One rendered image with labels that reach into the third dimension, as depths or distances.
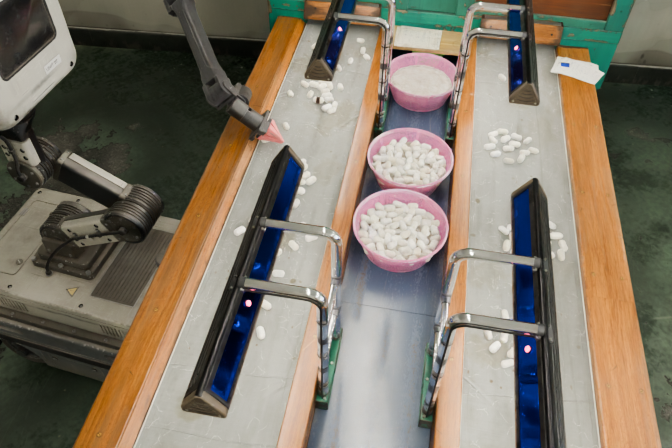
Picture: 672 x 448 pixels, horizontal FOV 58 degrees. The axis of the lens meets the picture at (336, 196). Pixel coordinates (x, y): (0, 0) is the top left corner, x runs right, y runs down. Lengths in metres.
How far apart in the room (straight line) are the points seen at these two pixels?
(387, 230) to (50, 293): 1.06
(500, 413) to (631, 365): 0.34
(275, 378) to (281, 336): 0.11
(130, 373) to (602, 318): 1.13
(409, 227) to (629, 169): 1.75
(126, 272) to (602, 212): 1.45
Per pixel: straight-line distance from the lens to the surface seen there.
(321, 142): 1.97
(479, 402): 1.48
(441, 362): 1.24
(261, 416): 1.43
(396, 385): 1.53
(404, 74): 2.28
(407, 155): 1.93
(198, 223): 1.73
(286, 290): 1.13
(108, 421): 1.47
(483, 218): 1.79
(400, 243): 1.69
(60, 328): 2.14
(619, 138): 3.45
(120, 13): 3.83
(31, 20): 1.60
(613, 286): 1.72
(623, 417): 1.53
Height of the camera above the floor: 2.05
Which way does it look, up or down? 47 degrees down
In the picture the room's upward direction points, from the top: 1 degrees clockwise
